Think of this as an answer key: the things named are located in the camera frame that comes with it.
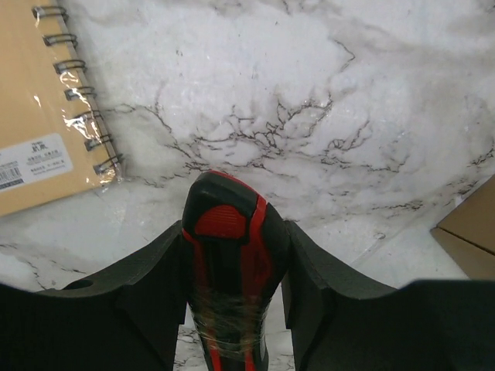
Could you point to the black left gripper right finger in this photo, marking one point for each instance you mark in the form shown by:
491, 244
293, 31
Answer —
341, 319

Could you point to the red black utility knife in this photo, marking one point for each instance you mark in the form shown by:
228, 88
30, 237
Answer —
235, 252

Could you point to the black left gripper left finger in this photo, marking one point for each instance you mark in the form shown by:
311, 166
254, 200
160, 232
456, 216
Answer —
124, 317

